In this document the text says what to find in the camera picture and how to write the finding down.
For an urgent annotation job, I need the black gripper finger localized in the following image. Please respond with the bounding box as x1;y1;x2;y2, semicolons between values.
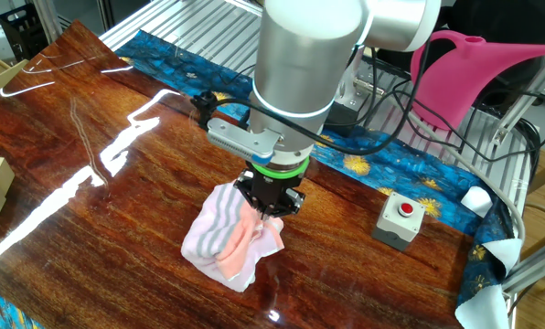
233;179;267;220
266;189;306;223

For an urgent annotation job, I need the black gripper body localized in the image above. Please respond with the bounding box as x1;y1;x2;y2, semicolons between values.
250;171;304;209

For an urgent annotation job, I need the pink white striped towel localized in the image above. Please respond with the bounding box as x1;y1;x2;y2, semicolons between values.
180;181;286;293

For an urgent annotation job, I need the blue starry tablecloth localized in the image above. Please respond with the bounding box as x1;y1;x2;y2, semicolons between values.
0;29;525;329

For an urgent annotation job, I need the red push button box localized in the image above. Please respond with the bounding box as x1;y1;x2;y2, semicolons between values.
371;191;427;252

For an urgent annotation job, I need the glossy wood grain sheet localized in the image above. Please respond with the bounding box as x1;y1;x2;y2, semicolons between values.
0;20;477;329

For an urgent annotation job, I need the pink watering can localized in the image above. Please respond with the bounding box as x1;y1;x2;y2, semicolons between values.
409;29;545;132

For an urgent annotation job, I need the black plastic crate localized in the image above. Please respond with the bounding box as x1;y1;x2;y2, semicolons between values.
0;3;49;51

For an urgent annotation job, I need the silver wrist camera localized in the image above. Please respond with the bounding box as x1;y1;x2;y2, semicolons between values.
206;117;285;165

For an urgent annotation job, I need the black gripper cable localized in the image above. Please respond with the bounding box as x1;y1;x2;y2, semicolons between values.
189;45;432;156

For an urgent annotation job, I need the grey hose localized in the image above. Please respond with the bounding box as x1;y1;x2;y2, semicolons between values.
407;111;528;241

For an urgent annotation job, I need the thin black cable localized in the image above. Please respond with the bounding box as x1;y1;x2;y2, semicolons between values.
407;80;545;164

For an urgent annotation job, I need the aluminium frame profile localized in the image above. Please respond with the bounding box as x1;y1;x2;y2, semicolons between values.
489;49;545;147

